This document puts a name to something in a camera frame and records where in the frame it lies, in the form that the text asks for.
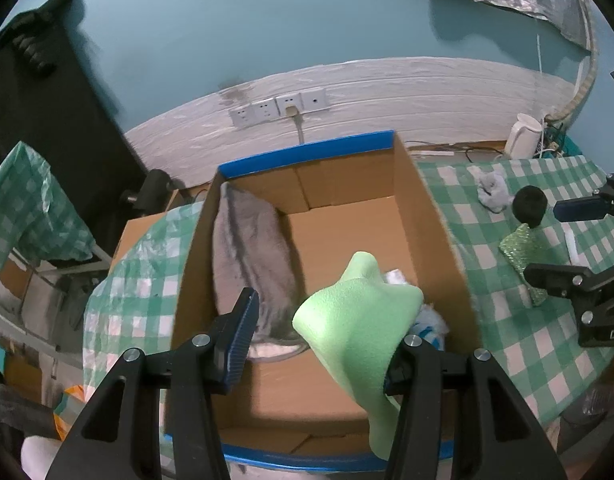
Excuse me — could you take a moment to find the brown cardboard box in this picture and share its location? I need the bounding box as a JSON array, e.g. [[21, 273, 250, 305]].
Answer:
[[112, 210, 173, 271]]

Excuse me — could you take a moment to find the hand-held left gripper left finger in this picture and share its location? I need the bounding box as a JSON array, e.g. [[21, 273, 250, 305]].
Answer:
[[44, 287, 260, 480]]

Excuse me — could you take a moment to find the light green foam sheet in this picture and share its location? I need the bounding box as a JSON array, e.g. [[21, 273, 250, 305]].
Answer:
[[292, 251, 424, 461]]

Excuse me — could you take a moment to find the dark grey cloth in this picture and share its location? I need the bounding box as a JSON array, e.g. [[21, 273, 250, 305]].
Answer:
[[0, 385, 58, 441]]

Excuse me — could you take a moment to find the white electric kettle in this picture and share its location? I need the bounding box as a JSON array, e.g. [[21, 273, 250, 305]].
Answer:
[[504, 112, 544, 160]]

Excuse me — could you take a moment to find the grey towel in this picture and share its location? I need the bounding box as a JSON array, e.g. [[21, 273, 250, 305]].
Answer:
[[211, 182, 310, 361]]

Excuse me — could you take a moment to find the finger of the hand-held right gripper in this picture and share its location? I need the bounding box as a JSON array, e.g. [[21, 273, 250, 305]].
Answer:
[[553, 172, 614, 222], [523, 260, 614, 299]]

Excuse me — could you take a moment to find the beige braided hose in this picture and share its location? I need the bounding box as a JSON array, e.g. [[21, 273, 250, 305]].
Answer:
[[547, 0, 600, 121]]

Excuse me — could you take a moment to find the white foam cylinder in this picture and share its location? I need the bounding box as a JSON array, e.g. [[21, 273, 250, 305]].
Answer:
[[562, 230, 585, 266]]

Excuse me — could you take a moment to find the white round object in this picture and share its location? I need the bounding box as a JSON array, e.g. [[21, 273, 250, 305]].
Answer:
[[20, 435, 68, 480]]

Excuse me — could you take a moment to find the blue cardboard box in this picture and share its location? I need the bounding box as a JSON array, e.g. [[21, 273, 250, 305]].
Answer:
[[159, 130, 485, 471]]

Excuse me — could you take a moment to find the grey sock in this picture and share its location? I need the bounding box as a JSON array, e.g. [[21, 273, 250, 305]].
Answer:
[[474, 167, 510, 213]]

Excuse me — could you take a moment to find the green bubble wrap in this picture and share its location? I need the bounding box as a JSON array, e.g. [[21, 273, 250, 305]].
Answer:
[[498, 223, 550, 307]]

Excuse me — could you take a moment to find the clear plastic bottle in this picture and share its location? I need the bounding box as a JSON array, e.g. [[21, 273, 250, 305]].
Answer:
[[582, 385, 614, 416]]

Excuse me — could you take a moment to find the green checkered bag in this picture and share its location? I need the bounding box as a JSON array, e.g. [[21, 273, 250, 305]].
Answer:
[[0, 141, 95, 276]]

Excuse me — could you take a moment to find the white bag with blue print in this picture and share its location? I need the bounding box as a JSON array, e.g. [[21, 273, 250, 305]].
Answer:
[[409, 302, 450, 351]]

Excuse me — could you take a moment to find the white hanging cord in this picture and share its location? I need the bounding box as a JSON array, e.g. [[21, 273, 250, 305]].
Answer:
[[536, 35, 545, 136]]

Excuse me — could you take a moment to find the blue plastic basket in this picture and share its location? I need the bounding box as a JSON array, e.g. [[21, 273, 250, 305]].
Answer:
[[542, 120, 585, 158]]

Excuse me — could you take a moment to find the black cloth bundle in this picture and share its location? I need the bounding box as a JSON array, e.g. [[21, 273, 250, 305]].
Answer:
[[512, 185, 549, 228]]

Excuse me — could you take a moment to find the black jacket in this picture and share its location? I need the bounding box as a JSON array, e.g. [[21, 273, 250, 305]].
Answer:
[[0, 0, 148, 221]]

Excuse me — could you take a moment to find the black cylindrical object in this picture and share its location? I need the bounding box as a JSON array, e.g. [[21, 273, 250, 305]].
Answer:
[[121, 169, 173, 211]]

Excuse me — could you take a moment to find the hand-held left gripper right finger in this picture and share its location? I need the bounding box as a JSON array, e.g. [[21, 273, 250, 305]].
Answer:
[[382, 334, 570, 480]]

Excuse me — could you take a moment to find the green checked tablecloth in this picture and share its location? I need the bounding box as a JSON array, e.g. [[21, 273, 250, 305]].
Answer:
[[82, 154, 614, 441]]

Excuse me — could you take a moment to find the grey charger cable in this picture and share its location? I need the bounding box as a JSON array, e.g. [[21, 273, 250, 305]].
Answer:
[[284, 105, 308, 147]]

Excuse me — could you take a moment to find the black cable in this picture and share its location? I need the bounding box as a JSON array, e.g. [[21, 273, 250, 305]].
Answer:
[[452, 142, 505, 162]]

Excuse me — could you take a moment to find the colourful printed bag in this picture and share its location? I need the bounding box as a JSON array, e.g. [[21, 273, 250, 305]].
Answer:
[[52, 382, 95, 441]]

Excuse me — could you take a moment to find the metal folding rack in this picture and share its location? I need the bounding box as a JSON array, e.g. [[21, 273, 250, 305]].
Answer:
[[32, 247, 113, 281]]

